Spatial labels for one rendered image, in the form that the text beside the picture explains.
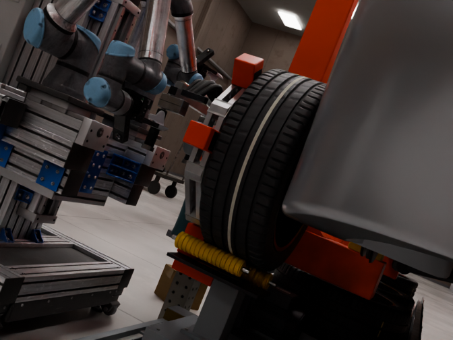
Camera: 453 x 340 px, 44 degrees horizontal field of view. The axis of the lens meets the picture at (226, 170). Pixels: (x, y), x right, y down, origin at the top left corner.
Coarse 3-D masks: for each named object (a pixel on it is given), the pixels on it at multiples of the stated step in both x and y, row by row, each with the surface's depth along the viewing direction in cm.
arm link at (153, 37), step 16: (160, 0) 173; (144, 16) 173; (160, 16) 172; (144, 32) 171; (160, 32) 171; (144, 48) 169; (160, 48) 171; (144, 64) 166; (160, 64) 171; (144, 80) 166; (160, 80) 170
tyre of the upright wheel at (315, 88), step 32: (256, 96) 172; (288, 96) 171; (320, 96) 171; (224, 128) 168; (256, 128) 165; (288, 128) 163; (224, 160) 167; (256, 160) 163; (288, 160) 161; (224, 192) 168; (256, 192) 164; (224, 224) 173; (256, 224) 166; (256, 256) 174; (288, 256) 204
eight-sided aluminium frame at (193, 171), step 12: (228, 96) 182; (216, 108) 176; (228, 108) 175; (204, 120) 177; (192, 156) 176; (204, 156) 175; (192, 168) 176; (204, 168) 174; (192, 180) 181; (192, 192) 184; (192, 204) 188; (192, 216) 188
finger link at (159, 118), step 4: (160, 112) 181; (148, 116) 179; (152, 116) 180; (156, 116) 181; (160, 116) 181; (156, 120) 181; (160, 120) 182; (160, 124) 182; (156, 128) 183; (160, 128) 182; (164, 128) 183; (168, 128) 185
